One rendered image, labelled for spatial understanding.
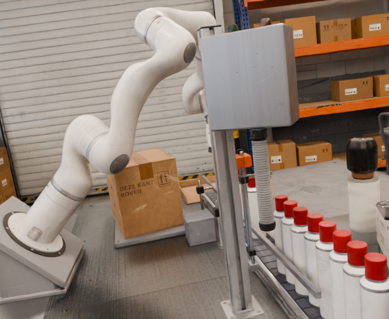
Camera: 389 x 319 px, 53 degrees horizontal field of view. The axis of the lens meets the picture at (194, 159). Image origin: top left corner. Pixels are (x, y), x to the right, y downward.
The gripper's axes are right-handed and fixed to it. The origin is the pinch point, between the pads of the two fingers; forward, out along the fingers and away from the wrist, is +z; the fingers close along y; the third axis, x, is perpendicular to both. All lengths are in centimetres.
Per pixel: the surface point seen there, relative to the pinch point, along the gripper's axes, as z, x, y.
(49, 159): -91, 390, -152
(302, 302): 42, -60, -2
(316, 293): 38, -72, -3
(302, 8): -221, 307, 211
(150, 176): 1.6, -2.7, -29.1
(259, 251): 32.7, -33.2, -2.1
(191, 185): 3, 63, -7
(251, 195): 16.2, -30.5, -0.4
